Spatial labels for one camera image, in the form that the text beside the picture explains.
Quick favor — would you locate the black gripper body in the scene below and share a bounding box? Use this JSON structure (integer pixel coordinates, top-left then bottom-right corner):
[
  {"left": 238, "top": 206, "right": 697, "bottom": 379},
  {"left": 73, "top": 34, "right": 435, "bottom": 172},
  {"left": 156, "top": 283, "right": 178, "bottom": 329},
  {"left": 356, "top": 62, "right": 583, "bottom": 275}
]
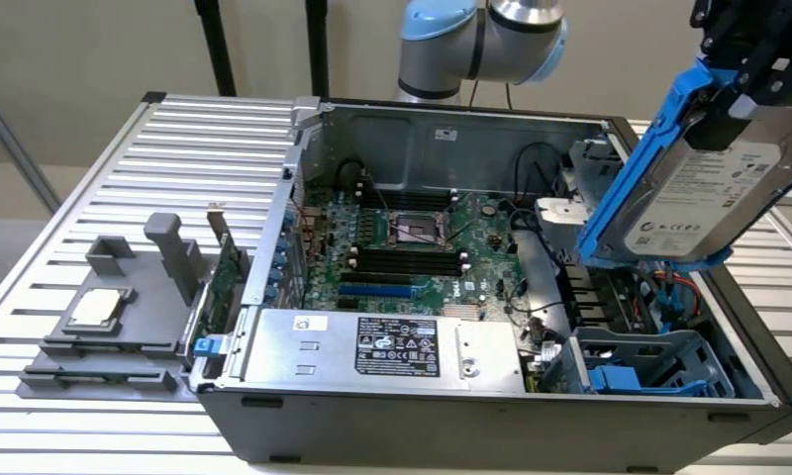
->
[{"left": 689, "top": 0, "right": 792, "bottom": 63}]

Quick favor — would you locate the hard disk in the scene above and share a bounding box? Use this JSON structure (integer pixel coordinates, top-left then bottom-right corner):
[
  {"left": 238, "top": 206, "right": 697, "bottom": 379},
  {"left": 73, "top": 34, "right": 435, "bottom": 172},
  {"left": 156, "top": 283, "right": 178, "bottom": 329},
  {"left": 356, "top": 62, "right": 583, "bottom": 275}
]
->
[{"left": 579, "top": 53, "right": 792, "bottom": 274}]

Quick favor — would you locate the grey disk bay cage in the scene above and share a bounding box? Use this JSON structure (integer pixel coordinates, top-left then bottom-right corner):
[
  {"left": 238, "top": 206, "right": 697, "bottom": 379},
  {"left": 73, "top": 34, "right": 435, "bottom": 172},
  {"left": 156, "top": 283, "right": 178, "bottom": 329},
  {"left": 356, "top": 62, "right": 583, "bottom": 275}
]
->
[{"left": 541, "top": 325, "right": 741, "bottom": 398}]

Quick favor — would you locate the grey drive cage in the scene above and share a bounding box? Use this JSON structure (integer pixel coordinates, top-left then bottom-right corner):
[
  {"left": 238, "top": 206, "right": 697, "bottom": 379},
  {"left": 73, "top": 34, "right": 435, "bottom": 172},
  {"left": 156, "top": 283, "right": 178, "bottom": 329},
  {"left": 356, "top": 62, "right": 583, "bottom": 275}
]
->
[{"left": 559, "top": 138, "right": 632, "bottom": 220}]

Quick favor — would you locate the black RAM slots short bank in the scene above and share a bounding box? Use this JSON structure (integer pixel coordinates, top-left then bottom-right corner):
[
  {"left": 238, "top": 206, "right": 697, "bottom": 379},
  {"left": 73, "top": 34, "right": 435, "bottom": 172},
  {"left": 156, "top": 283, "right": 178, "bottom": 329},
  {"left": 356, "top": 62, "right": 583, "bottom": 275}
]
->
[{"left": 356, "top": 187, "right": 456, "bottom": 212}]

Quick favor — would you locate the CPU socket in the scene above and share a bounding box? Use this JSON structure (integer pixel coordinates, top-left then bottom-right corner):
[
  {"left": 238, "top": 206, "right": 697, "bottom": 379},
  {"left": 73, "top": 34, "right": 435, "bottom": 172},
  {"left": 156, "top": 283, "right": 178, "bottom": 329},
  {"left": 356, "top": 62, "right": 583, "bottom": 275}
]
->
[{"left": 381, "top": 209, "right": 448, "bottom": 248}]

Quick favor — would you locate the copper chipset heat sink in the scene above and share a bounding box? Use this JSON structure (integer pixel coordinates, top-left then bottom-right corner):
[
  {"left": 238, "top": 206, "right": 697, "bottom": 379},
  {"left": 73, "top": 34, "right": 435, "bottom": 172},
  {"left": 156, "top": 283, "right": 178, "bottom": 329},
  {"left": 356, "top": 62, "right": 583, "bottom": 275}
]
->
[{"left": 443, "top": 303, "right": 487, "bottom": 322}]

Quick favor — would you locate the black RAM slots long bank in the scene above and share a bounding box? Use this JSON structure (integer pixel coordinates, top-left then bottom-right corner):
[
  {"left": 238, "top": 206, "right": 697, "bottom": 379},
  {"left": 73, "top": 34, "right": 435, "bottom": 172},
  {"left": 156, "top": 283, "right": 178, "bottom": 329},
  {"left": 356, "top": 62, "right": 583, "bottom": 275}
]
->
[{"left": 352, "top": 245, "right": 469, "bottom": 278}]

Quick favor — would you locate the blue bay latch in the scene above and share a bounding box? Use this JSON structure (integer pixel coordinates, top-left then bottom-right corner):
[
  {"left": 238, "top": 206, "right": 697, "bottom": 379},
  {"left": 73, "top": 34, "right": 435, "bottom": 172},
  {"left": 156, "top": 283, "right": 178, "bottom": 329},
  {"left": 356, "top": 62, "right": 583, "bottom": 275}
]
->
[{"left": 585, "top": 364, "right": 636, "bottom": 396}]

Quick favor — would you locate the green motherboard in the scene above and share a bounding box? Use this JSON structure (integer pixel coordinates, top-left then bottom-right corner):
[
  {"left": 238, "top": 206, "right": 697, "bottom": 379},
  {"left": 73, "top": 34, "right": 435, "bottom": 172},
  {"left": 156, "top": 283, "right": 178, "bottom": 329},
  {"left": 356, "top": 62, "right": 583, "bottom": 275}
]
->
[{"left": 294, "top": 187, "right": 560, "bottom": 357}]

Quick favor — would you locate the black expansion slot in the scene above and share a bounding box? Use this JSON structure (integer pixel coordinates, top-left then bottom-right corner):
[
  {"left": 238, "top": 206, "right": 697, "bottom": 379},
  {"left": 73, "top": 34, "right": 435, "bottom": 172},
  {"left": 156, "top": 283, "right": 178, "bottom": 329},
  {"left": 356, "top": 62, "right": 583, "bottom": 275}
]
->
[{"left": 337, "top": 270, "right": 416, "bottom": 288}]

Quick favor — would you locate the blue expansion slot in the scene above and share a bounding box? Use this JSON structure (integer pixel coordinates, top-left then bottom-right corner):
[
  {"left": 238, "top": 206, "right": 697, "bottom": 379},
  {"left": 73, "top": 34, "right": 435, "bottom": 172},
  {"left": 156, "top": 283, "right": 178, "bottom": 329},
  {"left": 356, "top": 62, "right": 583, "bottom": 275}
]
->
[{"left": 337, "top": 283, "right": 416, "bottom": 301}]

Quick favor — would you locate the black stand pole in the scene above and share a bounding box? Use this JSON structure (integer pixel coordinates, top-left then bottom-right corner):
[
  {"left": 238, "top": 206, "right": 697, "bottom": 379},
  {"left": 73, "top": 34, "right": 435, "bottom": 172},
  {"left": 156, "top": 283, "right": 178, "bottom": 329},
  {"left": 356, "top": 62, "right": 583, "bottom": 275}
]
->
[
  {"left": 305, "top": 0, "right": 332, "bottom": 99},
  {"left": 198, "top": 0, "right": 240, "bottom": 98}
]

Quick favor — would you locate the black open PC case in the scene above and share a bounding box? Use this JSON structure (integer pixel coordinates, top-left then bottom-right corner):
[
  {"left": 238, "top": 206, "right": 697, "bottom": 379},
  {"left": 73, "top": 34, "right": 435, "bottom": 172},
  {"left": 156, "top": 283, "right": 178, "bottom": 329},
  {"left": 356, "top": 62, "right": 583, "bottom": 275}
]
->
[{"left": 182, "top": 96, "right": 792, "bottom": 466}]

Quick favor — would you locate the silver power supply unit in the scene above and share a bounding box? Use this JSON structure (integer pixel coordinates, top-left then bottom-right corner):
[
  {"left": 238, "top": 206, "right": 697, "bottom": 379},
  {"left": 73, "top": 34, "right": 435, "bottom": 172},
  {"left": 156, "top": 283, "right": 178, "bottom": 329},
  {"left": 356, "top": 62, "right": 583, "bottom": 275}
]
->
[{"left": 238, "top": 308, "right": 527, "bottom": 395}]

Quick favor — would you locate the green graphics card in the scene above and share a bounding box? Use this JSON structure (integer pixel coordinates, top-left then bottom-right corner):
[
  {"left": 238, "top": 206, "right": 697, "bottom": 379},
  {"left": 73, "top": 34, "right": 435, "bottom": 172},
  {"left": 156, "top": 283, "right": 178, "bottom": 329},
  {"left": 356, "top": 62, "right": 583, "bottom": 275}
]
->
[{"left": 197, "top": 199, "right": 253, "bottom": 342}]

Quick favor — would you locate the grey parts rack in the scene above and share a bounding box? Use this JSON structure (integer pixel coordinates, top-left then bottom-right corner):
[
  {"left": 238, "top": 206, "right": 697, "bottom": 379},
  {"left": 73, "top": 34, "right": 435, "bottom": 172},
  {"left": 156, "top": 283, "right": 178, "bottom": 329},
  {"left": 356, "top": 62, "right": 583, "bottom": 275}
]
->
[{"left": 14, "top": 212, "right": 206, "bottom": 400}]

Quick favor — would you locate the silver CPU chip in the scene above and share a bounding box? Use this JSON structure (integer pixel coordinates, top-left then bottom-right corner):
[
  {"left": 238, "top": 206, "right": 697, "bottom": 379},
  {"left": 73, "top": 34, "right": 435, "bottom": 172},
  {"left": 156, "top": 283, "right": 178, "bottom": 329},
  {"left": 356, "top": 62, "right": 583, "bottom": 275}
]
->
[{"left": 66, "top": 287, "right": 128, "bottom": 326}]

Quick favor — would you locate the black looped wire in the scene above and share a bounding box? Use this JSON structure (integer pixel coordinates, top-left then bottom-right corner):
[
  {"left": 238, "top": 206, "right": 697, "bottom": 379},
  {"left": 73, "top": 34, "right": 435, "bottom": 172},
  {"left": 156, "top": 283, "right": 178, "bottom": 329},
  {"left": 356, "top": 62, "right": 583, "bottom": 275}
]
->
[{"left": 509, "top": 142, "right": 571, "bottom": 200}]

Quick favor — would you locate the silver bracket with white label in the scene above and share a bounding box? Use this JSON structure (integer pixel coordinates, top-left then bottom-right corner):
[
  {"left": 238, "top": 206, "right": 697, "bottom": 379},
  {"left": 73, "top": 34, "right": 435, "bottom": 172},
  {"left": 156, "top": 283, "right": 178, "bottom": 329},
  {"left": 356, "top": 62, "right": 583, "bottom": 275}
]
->
[{"left": 532, "top": 197, "right": 593, "bottom": 239}]

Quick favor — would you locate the red wire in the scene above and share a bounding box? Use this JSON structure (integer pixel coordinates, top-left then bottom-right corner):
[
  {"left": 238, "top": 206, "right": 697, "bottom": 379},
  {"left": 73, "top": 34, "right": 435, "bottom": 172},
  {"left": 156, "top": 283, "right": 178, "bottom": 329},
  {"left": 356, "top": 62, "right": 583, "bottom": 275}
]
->
[{"left": 657, "top": 274, "right": 700, "bottom": 299}]

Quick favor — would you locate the blue wire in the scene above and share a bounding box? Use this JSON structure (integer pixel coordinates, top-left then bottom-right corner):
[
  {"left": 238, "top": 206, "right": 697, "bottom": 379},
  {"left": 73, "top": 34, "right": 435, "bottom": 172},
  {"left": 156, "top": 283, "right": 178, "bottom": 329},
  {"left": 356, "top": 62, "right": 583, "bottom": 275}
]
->
[{"left": 651, "top": 279, "right": 683, "bottom": 322}]

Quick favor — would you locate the black short wire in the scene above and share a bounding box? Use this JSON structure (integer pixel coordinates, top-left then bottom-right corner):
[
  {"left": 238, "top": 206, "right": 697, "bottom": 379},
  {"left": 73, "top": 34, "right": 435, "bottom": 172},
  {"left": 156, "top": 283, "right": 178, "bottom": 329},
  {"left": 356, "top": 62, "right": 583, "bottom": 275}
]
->
[{"left": 333, "top": 158, "right": 365, "bottom": 190}]

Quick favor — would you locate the grey metal frame post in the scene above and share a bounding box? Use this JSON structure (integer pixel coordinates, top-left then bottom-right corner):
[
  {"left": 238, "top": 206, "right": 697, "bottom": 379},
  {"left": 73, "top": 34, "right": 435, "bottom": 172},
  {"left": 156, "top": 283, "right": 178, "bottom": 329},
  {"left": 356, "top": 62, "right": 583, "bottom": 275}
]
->
[{"left": 0, "top": 73, "right": 64, "bottom": 215}]

